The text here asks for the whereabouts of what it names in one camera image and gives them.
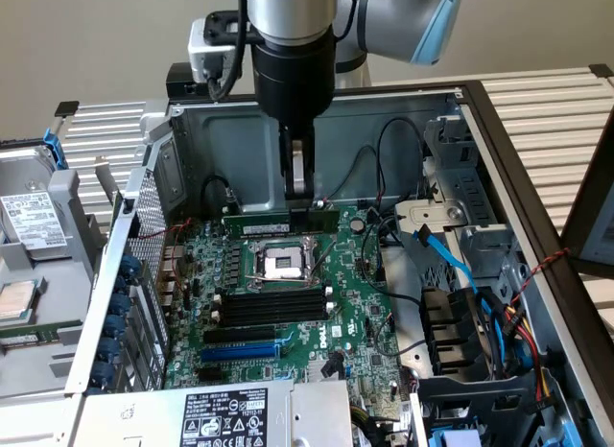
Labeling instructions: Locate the low black wire loop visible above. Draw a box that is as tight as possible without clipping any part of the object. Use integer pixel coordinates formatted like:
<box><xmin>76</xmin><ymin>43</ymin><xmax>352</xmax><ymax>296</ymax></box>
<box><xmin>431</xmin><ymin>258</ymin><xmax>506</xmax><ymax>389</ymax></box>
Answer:
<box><xmin>342</xmin><ymin>146</ymin><xmax>383</xmax><ymax>201</ymax></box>

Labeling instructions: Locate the black wire with plug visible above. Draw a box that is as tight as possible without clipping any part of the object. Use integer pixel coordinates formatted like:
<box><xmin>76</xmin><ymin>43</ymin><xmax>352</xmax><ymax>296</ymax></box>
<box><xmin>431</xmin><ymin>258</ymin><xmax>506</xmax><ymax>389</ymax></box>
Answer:
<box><xmin>201</xmin><ymin>176</ymin><xmax>241</xmax><ymax>216</ymax></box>

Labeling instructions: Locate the long black curved wire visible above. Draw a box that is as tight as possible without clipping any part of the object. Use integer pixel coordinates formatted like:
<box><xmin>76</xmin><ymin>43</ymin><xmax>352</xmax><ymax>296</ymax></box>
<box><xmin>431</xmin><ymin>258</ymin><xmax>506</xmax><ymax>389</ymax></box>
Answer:
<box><xmin>359</xmin><ymin>214</ymin><xmax>426</xmax><ymax>307</ymax></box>

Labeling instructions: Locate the coloured power wire bundle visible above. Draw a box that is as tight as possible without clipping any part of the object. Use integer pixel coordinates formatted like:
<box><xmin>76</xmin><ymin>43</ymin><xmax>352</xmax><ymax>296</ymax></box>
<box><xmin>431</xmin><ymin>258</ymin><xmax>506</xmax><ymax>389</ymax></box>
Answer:
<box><xmin>479</xmin><ymin>293</ymin><xmax>557</xmax><ymax>414</ymax></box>

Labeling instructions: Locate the thin red wire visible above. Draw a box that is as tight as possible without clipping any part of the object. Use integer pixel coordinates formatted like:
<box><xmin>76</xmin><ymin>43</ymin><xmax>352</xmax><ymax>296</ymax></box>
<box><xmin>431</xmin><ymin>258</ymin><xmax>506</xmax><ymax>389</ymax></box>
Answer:
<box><xmin>138</xmin><ymin>218</ymin><xmax>194</xmax><ymax>294</ymax></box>

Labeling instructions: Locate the black plastic box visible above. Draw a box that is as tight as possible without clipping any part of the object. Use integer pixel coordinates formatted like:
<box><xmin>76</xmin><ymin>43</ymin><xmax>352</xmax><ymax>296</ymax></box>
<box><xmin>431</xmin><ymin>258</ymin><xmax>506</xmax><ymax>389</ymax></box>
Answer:
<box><xmin>166</xmin><ymin>61</ymin><xmax>215</xmax><ymax>101</ymax></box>

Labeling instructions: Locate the silver CPU chip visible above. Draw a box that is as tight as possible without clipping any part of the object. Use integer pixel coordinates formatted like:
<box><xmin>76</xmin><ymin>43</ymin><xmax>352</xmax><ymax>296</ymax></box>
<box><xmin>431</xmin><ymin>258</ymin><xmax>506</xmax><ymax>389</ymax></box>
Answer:
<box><xmin>0</xmin><ymin>279</ymin><xmax>38</xmax><ymax>321</ymax></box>

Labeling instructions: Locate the metal socket cover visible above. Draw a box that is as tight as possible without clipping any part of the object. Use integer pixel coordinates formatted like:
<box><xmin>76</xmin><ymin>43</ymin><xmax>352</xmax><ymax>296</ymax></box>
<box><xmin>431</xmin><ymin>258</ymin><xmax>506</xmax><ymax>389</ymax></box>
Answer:
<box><xmin>304</xmin><ymin>233</ymin><xmax>337</xmax><ymax>275</ymax></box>

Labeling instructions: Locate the open metal PC case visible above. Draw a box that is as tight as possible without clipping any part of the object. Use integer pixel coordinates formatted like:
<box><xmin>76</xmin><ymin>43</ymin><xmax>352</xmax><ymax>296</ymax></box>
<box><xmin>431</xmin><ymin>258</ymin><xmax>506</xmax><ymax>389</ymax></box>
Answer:
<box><xmin>64</xmin><ymin>80</ymin><xmax>614</xmax><ymax>447</ymax></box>

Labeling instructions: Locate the metal disk bay cage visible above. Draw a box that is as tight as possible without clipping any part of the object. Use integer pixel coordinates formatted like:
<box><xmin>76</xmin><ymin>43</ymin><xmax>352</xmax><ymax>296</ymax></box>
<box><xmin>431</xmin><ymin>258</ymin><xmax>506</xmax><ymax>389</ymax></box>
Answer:
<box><xmin>392</xmin><ymin>115</ymin><xmax>514</xmax><ymax>294</ymax></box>

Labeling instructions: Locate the blue disk bracket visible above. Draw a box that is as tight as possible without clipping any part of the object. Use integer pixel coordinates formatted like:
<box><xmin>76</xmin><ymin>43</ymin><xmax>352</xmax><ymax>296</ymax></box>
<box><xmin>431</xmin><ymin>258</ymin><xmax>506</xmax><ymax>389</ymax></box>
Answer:
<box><xmin>42</xmin><ymin>128</ymin><xmax>67</xmax><ymax>170</ymax></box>

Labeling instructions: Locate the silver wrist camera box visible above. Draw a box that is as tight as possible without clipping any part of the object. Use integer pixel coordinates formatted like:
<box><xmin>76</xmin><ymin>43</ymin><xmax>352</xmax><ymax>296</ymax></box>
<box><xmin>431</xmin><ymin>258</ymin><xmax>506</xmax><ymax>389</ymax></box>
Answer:
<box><xmin>187</xmin><ymin>15</ymin><xmax>241</xmax><ymax>83</ymax></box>

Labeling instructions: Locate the green motherboard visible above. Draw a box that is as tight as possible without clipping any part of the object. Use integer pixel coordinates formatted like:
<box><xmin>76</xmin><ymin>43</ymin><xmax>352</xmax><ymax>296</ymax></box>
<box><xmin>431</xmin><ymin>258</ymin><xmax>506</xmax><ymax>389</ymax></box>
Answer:
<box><xmin>162</xmin><ymin>200</ymin><xmax>419</xmax><ymax>422</ymax></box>

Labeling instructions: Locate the long black expansion slot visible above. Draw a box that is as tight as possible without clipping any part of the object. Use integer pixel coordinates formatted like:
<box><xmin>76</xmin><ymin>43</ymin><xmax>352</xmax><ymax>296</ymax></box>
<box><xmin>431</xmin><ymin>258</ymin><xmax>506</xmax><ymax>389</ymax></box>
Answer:
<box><xmin>203</xmin><ymin>323</ymin><xmax>278</xmax><ymax>346</ymax></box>

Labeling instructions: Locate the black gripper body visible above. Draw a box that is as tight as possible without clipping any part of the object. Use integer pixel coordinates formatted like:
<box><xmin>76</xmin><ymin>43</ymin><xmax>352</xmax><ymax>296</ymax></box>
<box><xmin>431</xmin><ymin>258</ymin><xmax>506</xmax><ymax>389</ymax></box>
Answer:
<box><xmin>251</xmin><ymin>27</ymin><xmax>337</xmax><ymax>132</ymax></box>

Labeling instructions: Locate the blue flat disk wire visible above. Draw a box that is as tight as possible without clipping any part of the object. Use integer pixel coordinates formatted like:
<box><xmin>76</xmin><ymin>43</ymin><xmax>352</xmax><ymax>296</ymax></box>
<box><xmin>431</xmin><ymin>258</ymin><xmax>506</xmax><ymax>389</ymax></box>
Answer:
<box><xmin>411</xmin><ymin>223</ymin><xmax>481</xmax><ymax>294</ymax></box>

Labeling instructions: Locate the black fan shroud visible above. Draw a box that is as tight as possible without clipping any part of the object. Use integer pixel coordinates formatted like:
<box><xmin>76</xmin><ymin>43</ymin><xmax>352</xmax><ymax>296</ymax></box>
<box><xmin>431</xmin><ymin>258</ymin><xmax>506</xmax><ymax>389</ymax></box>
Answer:
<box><xmin>419</xmin><ymin>286</ymin><xmax>498</xmax><ymax>377</ymax></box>

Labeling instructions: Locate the small silver heatsink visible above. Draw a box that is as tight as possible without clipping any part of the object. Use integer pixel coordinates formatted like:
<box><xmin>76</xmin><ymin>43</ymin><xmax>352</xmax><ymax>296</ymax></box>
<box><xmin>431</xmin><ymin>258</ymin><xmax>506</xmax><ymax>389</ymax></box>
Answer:
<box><xmin>306</xmin><ymin>358</ymin><xmax>347</xmax><ymax>382</ymax></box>

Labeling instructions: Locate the green RAM stick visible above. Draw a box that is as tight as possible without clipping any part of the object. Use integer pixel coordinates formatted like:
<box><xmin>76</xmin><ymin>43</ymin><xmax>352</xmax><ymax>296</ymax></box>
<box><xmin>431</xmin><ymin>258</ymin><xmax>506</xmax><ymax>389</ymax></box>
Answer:
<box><xmin>222</xmin><ymin>207</ymin><xmax>341</xmax><ymax>241</ymax></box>
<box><xmin>0</xmin><ymin>324</ymin><xmax>81</xmax><ymax>347</ymax></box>

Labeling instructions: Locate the dark framed panel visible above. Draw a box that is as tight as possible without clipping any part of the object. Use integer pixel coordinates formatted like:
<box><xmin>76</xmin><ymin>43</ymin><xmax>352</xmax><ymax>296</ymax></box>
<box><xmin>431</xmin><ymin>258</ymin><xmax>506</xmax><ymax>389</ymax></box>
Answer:
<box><xmin>559</xmin><ymin>113</ymin><xmax>614</xmax><ymax>275</ymax></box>

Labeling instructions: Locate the blue expansion slot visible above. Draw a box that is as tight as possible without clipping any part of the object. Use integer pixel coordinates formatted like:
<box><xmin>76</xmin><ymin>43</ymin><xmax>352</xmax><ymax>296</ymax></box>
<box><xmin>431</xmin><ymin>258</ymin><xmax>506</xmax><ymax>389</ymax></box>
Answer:
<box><xmin>200</xmin><ymin>339</ymin><xmax>282</xmax><ymax>365</ymax></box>

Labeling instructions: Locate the red black twisted wire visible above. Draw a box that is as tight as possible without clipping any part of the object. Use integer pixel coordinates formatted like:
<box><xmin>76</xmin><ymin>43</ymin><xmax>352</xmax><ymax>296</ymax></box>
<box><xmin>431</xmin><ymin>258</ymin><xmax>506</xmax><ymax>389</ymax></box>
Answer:
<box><xmin>508</xmin><ymin>247</ymin><xmax>573</xmax><ymax>307</ymax></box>

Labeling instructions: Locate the grey parts rack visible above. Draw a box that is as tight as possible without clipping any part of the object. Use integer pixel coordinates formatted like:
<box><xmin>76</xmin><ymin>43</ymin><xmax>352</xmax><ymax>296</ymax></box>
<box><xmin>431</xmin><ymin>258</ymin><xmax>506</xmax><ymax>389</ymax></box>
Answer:
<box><xmin>0</xmin><ymin>137</ymin><xmax>114</xmax><ymax>400</ymax></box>

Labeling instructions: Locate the tall black wire loop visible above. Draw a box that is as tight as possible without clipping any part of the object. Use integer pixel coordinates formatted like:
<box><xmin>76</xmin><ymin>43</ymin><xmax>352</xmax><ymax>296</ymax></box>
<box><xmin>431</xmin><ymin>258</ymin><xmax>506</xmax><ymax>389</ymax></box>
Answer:
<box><xmin>376</xmin><ymin>117</ymin><xmax>428</xmax><ymax>201</ymax></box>

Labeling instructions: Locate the silver hard disk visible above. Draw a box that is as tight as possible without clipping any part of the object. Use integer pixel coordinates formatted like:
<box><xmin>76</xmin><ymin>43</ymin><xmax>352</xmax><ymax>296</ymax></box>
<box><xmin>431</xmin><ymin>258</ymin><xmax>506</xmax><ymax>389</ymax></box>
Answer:
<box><xmin>0</xmin><ymin>147</ymin><xmax>67</xmax><ymax>260</ymax></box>

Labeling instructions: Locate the thin metal locking lever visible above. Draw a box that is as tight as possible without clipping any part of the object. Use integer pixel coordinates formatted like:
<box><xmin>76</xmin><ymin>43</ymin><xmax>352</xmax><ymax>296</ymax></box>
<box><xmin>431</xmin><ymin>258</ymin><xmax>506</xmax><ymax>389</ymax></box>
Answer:
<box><xmin>311</xmin><ymin>239</ymin><xmax>339</xmax><ymax>279</ymax></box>

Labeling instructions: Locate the CPU socket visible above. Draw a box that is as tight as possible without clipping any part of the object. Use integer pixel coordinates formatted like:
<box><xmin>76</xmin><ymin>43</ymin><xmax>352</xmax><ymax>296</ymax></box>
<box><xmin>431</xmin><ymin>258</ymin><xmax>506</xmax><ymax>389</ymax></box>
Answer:
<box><xmin>247</xmin><ymin>238</ymin><xmax>320</xmax><ymax>291</ymax></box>

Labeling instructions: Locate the black camera cable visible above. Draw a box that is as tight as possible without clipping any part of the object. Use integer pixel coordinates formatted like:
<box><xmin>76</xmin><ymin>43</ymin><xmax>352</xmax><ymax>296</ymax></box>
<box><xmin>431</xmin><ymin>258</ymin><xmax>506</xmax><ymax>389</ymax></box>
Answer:
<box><xmin>206</xmin><ymin>0</ymin><xmax>253</xmax><ymax>103</ymax></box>

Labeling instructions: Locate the silver power supply with label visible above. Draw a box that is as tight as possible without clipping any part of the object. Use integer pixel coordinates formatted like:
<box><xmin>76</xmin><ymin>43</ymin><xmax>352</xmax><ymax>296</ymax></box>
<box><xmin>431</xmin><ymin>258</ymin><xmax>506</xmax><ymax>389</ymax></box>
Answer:
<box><xmin>71</xmin><ymin>379</ymin><xmax>354</xmax><ymax>447</ymax></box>

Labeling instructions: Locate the black plastic drive bracket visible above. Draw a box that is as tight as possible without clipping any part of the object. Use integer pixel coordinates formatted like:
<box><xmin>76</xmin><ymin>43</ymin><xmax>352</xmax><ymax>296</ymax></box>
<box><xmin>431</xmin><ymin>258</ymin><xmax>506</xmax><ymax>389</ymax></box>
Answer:
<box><xmin>414</xmin><ymin>373</ymin><xmax>546</xmax><ymax>447</ymax></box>

